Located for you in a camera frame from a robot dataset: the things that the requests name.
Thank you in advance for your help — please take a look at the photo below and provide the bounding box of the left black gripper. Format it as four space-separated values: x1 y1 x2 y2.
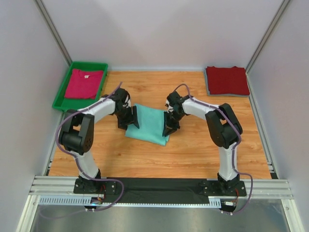
114 106 140 131

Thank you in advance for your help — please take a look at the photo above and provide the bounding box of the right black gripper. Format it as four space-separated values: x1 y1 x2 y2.
162 110 184 137

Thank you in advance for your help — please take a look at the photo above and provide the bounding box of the teal t shirt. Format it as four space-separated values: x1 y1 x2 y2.
125 104 169 146

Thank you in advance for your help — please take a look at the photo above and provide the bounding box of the pink folded t shirt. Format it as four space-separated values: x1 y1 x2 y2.
64 69 104 99

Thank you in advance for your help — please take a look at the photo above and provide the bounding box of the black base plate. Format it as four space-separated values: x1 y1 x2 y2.
81 177 247 203

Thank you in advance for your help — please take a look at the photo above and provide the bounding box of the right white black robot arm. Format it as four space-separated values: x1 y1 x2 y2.
162 91 243 195

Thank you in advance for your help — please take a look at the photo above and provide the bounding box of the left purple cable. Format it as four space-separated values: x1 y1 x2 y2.
38 81 125 221

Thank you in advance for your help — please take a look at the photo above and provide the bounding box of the green plastic tray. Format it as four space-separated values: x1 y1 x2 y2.
52 61 108 112

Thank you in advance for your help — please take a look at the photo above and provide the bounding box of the aluminium frame rail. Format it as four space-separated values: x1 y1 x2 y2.
29 176 294 200

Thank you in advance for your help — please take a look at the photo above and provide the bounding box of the purple cable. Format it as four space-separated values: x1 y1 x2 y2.
172 83 253 216
38 81 125 221

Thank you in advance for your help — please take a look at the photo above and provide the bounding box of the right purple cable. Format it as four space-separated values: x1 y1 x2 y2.
172 83 253 216

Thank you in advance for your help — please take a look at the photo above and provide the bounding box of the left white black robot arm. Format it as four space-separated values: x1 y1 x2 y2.
57 88 140 194

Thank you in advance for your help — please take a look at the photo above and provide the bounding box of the dark red folded t shirt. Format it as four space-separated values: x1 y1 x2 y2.
205 66 250 96

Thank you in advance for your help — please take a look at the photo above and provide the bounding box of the slotted grey cable duct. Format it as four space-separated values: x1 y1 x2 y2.
38 196 221 209

